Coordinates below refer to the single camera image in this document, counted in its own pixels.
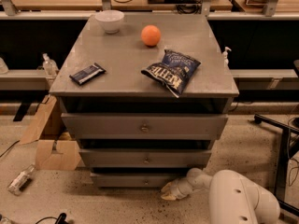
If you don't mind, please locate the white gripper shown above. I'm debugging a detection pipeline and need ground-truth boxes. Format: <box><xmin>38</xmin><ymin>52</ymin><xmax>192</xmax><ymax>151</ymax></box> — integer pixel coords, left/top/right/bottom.
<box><xmin>161</xmin><ymin>178</ymin><xmax>198</xmax><ymax>201</ymax></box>

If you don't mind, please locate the grey bottom drawer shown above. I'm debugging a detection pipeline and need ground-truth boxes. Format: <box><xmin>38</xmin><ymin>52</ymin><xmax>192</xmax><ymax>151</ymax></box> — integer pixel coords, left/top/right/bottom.
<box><xmin>91</xmin><ymin>173</ymin><xmax>185</xmax><ymax>188</ymax></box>

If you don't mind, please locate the white pump bottle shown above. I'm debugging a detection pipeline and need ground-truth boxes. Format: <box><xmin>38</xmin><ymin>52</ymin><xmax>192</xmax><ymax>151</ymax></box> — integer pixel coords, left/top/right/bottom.
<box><xmin>222</xmin><ymin>47</ymin><xmax>232</xmax><ymax>65</ymax></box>

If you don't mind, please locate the blue kettle chips bag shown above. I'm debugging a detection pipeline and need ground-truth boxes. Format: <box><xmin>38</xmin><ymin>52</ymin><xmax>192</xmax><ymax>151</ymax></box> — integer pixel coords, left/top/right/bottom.
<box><xmin>141</xmin><ymin>49</ymin><xmax>201</xmax><ymax>98</ymax></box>

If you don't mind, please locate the clear bottle on ledge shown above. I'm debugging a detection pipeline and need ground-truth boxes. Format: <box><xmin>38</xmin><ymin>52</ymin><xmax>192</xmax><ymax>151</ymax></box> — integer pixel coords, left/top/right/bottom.
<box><xmin>43</xmin><ymin>53</ymin><xmax>59</xmax><ymax>77</ymax></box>

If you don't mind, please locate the white bowl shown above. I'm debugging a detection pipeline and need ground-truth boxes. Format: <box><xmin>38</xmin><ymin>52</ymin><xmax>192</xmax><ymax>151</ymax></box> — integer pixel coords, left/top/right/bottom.
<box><xmin>95</xmin><ymin>10</ymin><xmax>124</xmax><ymax>34</ymax></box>

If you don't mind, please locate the black object bottom left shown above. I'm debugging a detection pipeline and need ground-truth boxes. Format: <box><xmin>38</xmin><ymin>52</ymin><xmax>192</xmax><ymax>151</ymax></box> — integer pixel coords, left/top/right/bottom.
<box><xmin>35</xmin><ymin>213</ymin><xmax>68</xmax><ymax>224</ymax></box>

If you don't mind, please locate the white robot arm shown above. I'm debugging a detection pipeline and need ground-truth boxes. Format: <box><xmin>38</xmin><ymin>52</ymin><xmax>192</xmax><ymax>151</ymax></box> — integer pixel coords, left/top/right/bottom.
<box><xmin>161</xmin><ymin>168</ymin><xmax>280</xmax><ymax>224</ymax></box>

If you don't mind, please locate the brown cardboard box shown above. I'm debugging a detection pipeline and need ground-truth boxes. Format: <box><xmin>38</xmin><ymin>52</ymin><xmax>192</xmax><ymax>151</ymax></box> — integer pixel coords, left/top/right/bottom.
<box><xmin>20</xmin><ymin>95</ymin><xmax>83</xmax><ymax>171</ymax></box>

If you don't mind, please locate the grey drawer cabinet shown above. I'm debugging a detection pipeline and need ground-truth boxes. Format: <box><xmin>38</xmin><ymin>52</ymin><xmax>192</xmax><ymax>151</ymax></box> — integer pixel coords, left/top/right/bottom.
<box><xmin>50</xmin><ymin>13</ymin><xmax>238</xmax><ymax>174</ymax></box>

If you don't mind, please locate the grey top drawer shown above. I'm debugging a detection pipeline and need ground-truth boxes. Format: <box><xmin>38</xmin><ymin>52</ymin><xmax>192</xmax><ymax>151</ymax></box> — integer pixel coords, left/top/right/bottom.
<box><xmin>62</xmin><ymin>113</ymin><xmax>228</xmax><ymax>140</ymax></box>

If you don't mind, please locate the grey drawer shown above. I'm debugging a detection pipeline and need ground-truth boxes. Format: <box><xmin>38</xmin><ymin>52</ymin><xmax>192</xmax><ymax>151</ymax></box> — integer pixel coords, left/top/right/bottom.
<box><xmin>91</xmin><ymin>173</ymin><xmax>185</xmax><ymax>188</ymax></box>
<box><xmin>79</xmin><ymin>148</ymin><xmax>211</xmax><ymax>168</ymax></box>
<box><xmin>62</xmin><ymin>113</ymin><xmax>228</xmax><ymax>140</ymax></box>

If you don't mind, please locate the plastic bottle on floor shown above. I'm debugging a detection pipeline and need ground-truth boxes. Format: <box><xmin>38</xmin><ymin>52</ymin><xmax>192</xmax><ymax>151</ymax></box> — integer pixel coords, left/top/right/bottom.
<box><xmin>7</xmin><ymin>164</ymin><xmax>36</xmax><ymax>196</ymax></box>

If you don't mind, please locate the grey middle drawer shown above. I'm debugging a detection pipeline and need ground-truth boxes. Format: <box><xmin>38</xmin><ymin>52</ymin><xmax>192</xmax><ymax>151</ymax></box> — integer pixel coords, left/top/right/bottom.
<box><xmin>79</xmin><ymin>148</ymin><xmax>211</xmax><ymax>168</ymax></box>

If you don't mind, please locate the dark blue snack bar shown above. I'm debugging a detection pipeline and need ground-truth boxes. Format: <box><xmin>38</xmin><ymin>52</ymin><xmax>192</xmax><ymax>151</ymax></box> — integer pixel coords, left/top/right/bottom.
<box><xmin>69</xmin><ymin>63</ymin><xmax>106</xmax><ymax>85</ymax></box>

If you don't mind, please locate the black chair base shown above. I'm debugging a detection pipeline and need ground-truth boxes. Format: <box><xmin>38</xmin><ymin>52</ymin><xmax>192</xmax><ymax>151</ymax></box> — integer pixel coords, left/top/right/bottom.
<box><xmin>254</xmin><ymin>114</ymin><xmax>299</xmax><ymax>217</ymax></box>

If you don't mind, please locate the orange fruit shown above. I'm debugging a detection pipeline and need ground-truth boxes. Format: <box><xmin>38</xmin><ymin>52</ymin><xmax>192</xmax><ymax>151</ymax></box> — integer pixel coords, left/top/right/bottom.
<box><xmin>141</xmin><ymin>25</ymin><xmax>161</xmax><ymax>47</ymax></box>

